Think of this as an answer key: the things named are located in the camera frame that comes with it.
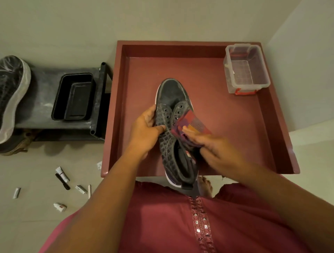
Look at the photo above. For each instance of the person's right hand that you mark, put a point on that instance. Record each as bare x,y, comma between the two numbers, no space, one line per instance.
221,156

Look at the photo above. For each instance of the person's left hand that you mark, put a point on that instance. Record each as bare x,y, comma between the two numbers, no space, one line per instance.
143,135

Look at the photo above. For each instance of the red tray table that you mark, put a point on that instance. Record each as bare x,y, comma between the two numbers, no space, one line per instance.
221,125

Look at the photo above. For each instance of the purple orange checked cloth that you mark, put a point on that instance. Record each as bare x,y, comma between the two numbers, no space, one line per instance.
194,121

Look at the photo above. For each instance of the dark grey sneaker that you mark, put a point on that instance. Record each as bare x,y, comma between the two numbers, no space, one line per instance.
10,91
169,93

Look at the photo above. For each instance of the short white tube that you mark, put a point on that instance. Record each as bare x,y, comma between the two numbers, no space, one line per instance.
81,189

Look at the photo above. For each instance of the clear plastic box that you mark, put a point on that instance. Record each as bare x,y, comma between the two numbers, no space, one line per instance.
248,67

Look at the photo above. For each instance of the black shoe rack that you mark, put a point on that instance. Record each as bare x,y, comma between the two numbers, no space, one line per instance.
39,104

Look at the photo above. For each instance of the white dropper bottle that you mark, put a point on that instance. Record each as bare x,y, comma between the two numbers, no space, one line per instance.
60,207

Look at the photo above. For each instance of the lone white battery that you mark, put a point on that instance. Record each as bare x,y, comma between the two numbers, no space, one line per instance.
16,193

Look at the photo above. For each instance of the person's left forearm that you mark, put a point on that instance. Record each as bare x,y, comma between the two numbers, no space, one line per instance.
104,208

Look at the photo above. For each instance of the person's right forearm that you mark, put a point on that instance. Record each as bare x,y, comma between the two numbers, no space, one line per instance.
287,203

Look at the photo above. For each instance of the black plastic tray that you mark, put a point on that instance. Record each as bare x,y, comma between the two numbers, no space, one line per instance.
74,99

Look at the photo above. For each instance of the pink embroidered tunic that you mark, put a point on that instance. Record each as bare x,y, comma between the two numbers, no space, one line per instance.
161,224

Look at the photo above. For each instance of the olive brown sandal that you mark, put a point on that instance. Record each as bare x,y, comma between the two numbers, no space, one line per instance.
18,146

